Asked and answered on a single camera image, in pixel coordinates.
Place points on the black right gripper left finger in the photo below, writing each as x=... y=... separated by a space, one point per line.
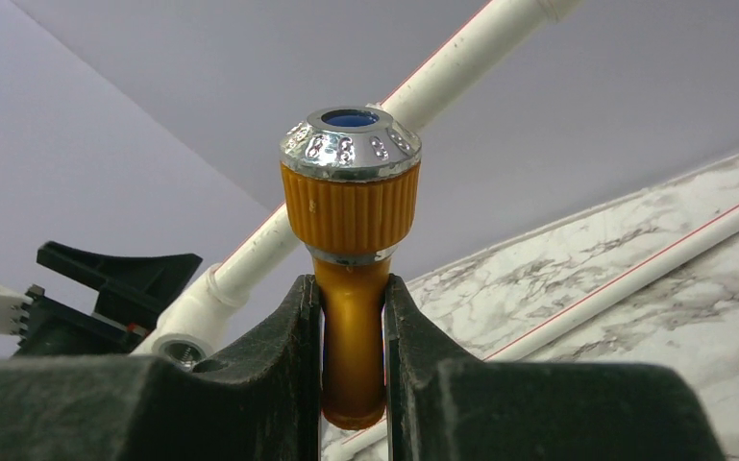
x=257 y=399

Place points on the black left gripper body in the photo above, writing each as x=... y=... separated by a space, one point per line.
x=46 y=327

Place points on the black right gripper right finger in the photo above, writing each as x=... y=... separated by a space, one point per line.
x=446 y=404

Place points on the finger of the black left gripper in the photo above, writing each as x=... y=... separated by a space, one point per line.
x=131 y=290

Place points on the white PVC pipe frame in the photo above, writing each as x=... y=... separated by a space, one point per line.
x=603 y=138

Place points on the yellow water faucet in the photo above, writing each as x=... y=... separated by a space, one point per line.
x=350 y=179

